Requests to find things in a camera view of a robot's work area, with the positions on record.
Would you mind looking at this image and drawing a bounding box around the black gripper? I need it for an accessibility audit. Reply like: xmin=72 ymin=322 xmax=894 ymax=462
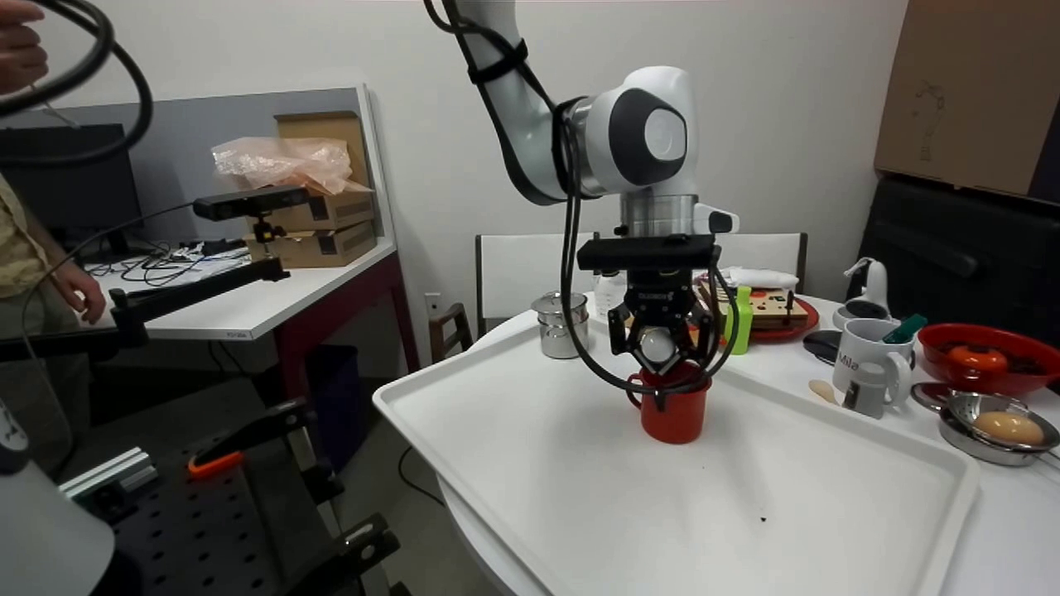
xmin=602 ymin=269 xmax=722 ymax=378

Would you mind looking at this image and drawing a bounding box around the thick black cable loop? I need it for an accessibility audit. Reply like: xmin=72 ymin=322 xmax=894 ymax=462
xmin=0 ymin=0 xmax=160 ymax=172

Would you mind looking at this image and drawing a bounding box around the person left forearm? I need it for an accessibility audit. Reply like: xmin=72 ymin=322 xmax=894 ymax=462
xmin=10 ymin=190 xmax=77 ymax=282

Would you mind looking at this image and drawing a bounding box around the person left hand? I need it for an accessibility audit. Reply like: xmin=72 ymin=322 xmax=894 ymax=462
xmin=51 ymin=260 xmax=114 ymax=326

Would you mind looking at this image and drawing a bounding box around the person right hand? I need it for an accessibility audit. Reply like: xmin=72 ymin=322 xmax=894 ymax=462
xmin=0 ymin=0 xmax=54 ymax=98

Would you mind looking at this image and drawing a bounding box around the clear glass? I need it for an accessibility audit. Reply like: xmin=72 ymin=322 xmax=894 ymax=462
xmin=593 ymin=269 xmax=629 ymax=322

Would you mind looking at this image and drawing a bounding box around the green bottle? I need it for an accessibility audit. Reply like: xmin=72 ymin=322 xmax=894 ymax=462
xmin=726 ymin=285 xmax=758 ymax=356

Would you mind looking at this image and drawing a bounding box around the steel pot with lid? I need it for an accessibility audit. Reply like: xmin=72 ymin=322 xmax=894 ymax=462
xmin=531 ymin=288 xmax=596 ymax=365

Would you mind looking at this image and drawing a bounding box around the white cloth roll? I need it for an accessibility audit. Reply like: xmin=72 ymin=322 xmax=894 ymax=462
xmin=722 ymin=264 xmax=800 ymax=294

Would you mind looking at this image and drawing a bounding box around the wooden toy crate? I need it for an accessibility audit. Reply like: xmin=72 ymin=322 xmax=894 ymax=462
xmin=719 ymin=273 xmax=800 ymax=331

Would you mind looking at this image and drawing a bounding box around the red plate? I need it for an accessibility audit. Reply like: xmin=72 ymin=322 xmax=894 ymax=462
xmin=716 ymin=294 xmax=826 ymax=354

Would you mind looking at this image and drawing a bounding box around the white chair back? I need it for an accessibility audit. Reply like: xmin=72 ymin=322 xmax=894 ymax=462
xmin=472 ymin=228 xmax=606 ymax=338

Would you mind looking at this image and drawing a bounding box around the small black dish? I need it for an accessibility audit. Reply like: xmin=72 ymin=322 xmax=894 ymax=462
xmin=800 ymin=326 xmax=847 ymax=368

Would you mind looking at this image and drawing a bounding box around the large white tray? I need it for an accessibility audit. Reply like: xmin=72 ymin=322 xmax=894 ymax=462
xmin=370 ymin=315 xmax=979 ymax=596

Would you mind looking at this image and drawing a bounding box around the wooden spoon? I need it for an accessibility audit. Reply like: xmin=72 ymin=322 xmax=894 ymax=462
xmin=804 ymin=378 xmax=852 ymax=408

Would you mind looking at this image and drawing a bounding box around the black step stool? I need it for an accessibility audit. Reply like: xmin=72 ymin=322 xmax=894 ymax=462
xmin=427 ymin=300 xmax=479 ymax=365

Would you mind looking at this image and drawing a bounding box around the white mug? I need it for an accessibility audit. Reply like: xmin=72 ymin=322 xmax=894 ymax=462
xmin=831 ymin=315 xmax=922 ymax=419

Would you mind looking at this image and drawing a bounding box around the teal utensil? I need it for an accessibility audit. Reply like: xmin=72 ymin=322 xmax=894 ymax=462
xmin=880 ymin=311 xmax=935 ymax=346

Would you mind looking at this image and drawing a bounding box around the black cabinet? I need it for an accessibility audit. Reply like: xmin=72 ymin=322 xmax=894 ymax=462
xmin=858 ymin=172 xmax=1060 ymax=346

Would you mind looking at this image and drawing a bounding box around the orange tomato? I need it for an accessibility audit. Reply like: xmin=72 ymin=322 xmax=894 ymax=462
xmin=944 ymin=341 xmax=1012 ymax=379

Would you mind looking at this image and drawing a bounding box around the steel bowl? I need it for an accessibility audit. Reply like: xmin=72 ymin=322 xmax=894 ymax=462
xmin=935 ymin=391 xmax=1060 ymax=470

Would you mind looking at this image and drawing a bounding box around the dark blue bin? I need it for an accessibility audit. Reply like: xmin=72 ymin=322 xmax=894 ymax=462
xmin=306 ymin=341 xmax=370 ymax=470

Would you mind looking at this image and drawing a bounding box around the small flat cardboard box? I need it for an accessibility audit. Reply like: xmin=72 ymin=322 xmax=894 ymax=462
xmin=306 ymin=182 xmax=381 ymax=232

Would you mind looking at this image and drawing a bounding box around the long flat cardboard box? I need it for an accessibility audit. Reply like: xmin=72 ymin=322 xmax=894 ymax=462
xmin=268 ymin=216 xmax=383 ymax=271

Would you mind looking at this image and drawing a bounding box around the yellow bread roll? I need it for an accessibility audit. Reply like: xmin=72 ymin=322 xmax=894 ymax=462
xmin=974 ymin=408 xmax=1049 ymax=445

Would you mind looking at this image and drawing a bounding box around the red bowl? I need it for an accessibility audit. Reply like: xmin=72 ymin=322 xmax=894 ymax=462
xmin=913 ymin=322 xmax=1060 ymax=399

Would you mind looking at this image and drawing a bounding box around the upright cardboard box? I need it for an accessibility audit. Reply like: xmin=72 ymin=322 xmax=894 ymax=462
xmin=270 ymin=110 xmax=379 ymax=190

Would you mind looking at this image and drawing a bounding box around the large cardboard sheet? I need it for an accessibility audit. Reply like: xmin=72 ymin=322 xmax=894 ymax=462
xmin=875 ymin=0 xmax=1060 ymax=201

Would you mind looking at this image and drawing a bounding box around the white desk with red legs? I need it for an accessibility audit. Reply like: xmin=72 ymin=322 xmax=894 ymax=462
xmin=65 ymin=233 xmax=415 ymax=408

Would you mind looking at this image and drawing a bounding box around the black mounting bar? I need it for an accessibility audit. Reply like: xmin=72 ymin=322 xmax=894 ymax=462
xmin=105 ymin=253 xmax=296 ymax=331

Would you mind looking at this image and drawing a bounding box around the black perforated breadboard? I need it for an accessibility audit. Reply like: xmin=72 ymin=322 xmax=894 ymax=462
xmin=62 ymin=440 xmax=403 ymax=596

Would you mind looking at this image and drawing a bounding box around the black monitor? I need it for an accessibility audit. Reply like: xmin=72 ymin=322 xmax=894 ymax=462
xmin=0 ymin=121 xmax=145 ymax=264

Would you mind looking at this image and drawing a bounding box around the white rounded cover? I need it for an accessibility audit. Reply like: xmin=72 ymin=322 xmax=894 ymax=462
xmin=0 ymin=456 xmax=118 ymax=596

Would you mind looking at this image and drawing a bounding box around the person torso beige shirt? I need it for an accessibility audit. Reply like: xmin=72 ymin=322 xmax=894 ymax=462
xmin=0 ymin=175 xmax=60 ymax=341

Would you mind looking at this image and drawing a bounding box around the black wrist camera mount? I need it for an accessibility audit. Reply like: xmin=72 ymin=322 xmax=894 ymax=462
xmin=575 ymin=232 xmax=722 ymax=279

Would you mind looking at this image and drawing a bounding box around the red cup with handle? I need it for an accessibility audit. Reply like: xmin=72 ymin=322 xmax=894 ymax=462
xmin=623 ymin=362 xmax=716 ymax=445

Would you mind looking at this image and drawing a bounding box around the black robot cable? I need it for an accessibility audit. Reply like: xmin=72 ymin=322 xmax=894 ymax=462
xmin=554 ymin=96 xmax=635 ymax=392

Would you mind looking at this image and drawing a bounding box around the black clamp orange handle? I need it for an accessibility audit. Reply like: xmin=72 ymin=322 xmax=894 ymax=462
xmin=178 ymin=392 xmax=326 ymax=490

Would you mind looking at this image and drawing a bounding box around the tangle of thin cables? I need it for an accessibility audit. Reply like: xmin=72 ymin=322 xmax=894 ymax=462
xmin=105 ymin=239 xmax=256 ymax=288

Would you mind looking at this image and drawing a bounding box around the aluminium extrusion rail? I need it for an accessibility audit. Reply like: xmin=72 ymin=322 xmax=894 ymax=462
xmin=55 ymin=443 xmax=160 ymax=504

